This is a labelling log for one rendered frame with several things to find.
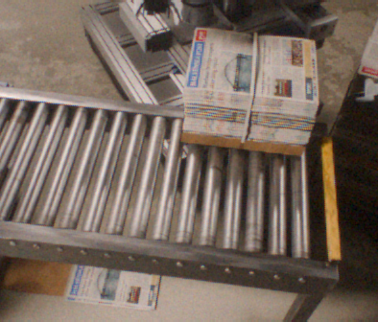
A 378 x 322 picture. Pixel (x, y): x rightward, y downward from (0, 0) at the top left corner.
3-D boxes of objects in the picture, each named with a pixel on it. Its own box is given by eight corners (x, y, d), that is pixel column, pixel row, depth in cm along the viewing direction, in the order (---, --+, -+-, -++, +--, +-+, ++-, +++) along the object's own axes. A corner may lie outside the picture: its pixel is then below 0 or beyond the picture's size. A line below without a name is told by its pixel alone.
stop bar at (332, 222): (331, 139, 153) (332, 135, 151) (341, 264, 127) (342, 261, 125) (320, 138, 153) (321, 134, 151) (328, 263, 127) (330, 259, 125)
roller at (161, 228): (187, 126, 160) (188, 116, 156) (167, 252, 132) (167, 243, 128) (173, 125, 160) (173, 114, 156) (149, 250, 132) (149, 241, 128)
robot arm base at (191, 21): (168, 11, 186) (169, -12, 178) (202, 1, 191) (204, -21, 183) (186, 34, 179) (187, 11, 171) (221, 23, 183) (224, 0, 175)
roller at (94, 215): (130, 120, 161) (129, 109, 157) (98, 243, 133) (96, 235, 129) (115, 118, 161) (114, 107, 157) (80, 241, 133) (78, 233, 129)
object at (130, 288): (164, 247, 215) (164, 246, 214) (154, 310, 198) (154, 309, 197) (83, 238, 217) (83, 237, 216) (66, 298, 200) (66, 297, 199)
